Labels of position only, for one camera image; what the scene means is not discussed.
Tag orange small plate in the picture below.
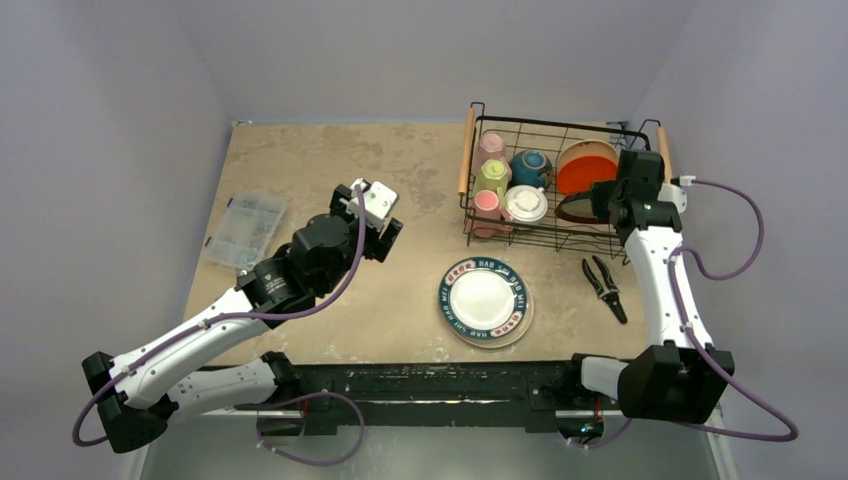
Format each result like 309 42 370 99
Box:
556 155 617 195

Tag white handled cup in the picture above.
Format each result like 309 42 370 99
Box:
504 186 549 225

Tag dark blue bowl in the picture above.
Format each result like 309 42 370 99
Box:
509 150 553 189

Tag salmon pink mug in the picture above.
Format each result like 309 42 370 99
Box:
465 190 513 239

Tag green faceted mug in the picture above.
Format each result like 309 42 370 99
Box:
472 158 511 198

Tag green rimmed white plate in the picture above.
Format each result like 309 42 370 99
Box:
437 256 534 350

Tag light pink faceted mug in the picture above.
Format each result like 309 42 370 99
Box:
471 132 505 174

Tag large white bottom plate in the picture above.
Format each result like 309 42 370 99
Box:
440 294 535 350

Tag red rimmed plate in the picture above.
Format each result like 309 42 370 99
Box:
554 191 599 224

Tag cream painted plate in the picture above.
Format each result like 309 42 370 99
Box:
557 139 618 171

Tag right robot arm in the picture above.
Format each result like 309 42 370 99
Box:
561 150 735 424

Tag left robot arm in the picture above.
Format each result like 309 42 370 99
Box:
72 179 403 454

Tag black pliers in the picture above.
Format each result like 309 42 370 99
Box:
581 255 628 325

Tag clear plastic organizer box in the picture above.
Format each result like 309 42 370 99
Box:
203 190 287 270

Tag black wire dish rack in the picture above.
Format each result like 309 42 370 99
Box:
458 102 653 261

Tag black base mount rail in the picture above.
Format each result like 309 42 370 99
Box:
252 357 618 436

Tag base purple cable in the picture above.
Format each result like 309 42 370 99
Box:
255 390 369 468

